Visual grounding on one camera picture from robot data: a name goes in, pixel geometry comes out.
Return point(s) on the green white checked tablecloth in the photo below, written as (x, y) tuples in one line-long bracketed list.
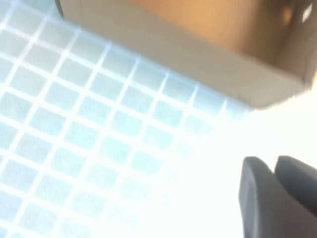
[(74, 124)]

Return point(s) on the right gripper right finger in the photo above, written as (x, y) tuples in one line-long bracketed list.
[(299, 178)]

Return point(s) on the brown cardboard shoe box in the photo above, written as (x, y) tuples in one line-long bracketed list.
[(188, 49)]

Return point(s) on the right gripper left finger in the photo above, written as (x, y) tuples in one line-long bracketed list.
[(262, 203)]

